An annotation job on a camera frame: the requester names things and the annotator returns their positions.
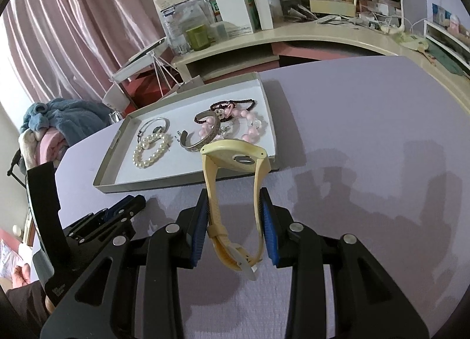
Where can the small silver pendant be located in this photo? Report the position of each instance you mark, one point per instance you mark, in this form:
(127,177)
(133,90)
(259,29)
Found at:
(158,130)

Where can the tall white box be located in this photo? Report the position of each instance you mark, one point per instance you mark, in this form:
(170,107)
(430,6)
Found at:
(262,8)

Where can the white pink bookshelf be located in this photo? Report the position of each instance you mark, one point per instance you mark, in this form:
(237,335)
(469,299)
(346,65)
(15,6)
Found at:
(440,34)

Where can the cream wrist watch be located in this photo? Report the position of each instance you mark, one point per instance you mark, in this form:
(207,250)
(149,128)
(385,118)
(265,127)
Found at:
(227,152)

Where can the green glass jar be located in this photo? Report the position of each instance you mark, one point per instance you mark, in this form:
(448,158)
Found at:
(198,38)

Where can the person's left forearm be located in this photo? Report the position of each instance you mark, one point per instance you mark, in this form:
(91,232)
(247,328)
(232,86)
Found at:
(25,302)

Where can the red storage box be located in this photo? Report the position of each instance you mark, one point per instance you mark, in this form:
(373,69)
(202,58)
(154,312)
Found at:
(147,89)

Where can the clear plastic bag box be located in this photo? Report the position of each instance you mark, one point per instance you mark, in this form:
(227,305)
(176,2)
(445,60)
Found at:
(180,5)

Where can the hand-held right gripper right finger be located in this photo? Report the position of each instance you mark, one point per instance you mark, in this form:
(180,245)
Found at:
(270,236)

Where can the silver bangle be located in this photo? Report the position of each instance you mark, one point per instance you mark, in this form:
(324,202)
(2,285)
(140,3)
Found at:
(145,125)

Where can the white paper cup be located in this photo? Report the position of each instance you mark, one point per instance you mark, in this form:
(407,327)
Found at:
(115,98)

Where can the fluffy blue towel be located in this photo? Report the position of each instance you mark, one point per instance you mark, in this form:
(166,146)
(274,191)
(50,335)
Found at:
(69,115)

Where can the person's left hand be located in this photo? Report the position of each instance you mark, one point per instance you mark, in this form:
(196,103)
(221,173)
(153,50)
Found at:
(25,276)

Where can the beige flat box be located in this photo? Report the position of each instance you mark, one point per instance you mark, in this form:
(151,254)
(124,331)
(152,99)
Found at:
(330,6)

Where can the pink curtain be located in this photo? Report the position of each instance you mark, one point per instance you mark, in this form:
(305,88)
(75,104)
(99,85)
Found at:
(91,12)

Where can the white square box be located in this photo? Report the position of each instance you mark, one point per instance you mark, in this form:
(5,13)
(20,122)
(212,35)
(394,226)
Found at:
(235,12)

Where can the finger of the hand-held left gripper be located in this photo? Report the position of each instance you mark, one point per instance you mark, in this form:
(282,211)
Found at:
(99,229)
(126,207)

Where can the white shallow tray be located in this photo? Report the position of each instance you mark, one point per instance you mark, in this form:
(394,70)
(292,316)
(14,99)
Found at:
(165,172)

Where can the white tablet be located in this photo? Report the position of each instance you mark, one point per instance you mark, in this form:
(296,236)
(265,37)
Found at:
(143,58)

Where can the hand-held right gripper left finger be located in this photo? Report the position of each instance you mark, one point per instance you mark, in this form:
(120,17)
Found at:
(196,236)

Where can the cream curved desk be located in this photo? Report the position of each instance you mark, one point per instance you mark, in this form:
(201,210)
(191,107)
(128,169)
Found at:
(293,32)

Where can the pink blanket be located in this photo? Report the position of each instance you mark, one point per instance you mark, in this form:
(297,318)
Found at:
(51,144)

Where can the green cloth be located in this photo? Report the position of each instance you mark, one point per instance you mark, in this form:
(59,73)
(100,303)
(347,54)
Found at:
(446,60)

